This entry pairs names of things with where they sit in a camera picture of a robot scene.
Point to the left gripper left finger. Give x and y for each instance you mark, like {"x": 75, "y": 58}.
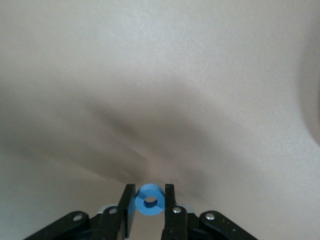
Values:
{"x": 112, "y": 225}

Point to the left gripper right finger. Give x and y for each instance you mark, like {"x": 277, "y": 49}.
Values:
{"x": 175, "y": 225}

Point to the blue letter o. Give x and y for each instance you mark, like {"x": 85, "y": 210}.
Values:
{"x": 150, "y": 210}

